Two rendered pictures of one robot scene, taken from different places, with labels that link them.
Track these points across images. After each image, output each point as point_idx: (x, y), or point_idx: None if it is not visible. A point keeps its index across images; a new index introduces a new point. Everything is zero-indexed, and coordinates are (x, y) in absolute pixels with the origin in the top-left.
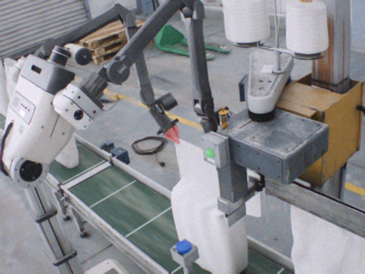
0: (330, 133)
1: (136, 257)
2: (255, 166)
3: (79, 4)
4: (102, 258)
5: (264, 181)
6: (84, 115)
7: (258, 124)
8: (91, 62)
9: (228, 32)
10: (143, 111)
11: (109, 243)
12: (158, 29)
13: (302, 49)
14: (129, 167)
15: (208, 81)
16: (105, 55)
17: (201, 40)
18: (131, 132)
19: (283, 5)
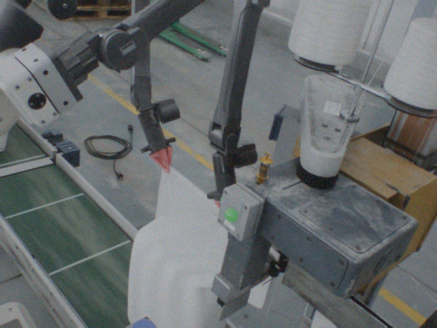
0: None
1: (57, 309)
2: (297, 254)
3: None
4: (3, 292)
5: (284, 263)
6: (46, 104)
7: (311, 191)
8: (51, 14)
9: (297, 39)
10: (109, 101)
11: (19, 272)
12: (196, 2)
13: (414, 98)
14: (78, 173)
15: (242, 103)
16: None
17: (250, 39)
18: (88, 123)
19: None
